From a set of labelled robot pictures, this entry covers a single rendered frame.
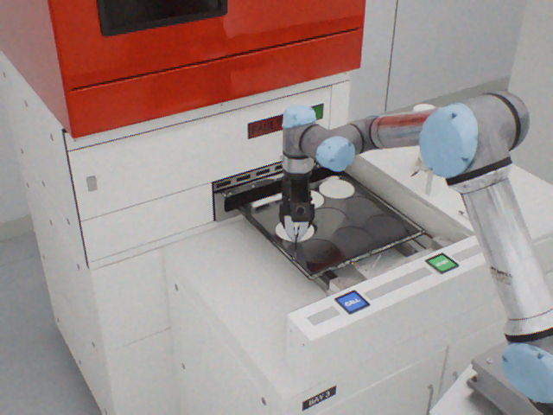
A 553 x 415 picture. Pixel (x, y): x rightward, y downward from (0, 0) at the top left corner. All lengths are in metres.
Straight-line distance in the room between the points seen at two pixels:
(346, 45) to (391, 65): 2.37
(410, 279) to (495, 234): 0.40
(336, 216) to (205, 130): 0.42
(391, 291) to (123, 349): 0.87
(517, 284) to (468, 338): 0.60
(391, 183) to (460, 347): 0.48
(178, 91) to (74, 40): 0.27
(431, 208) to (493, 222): 0.64
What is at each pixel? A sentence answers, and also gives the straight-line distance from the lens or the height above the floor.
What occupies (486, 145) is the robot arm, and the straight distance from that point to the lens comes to 1.21.
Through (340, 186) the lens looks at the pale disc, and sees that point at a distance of 2.00.
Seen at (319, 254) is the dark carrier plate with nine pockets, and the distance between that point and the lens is 1.73.
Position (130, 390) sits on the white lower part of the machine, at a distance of 2.19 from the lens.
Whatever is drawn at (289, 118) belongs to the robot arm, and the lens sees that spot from 1.56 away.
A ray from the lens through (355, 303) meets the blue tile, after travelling 1.50.
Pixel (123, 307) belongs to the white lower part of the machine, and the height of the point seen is 0.66.
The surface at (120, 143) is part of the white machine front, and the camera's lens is 1.70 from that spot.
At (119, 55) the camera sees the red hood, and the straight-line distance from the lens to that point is 1.56.
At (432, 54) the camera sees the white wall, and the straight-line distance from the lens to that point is 4.44.
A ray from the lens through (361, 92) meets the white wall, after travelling 4.15.
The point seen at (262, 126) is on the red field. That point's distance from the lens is 1.87.
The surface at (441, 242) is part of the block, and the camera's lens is 1.80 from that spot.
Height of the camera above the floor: 1.95
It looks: 34 degrees down
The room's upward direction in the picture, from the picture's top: 1 degrees clockwise
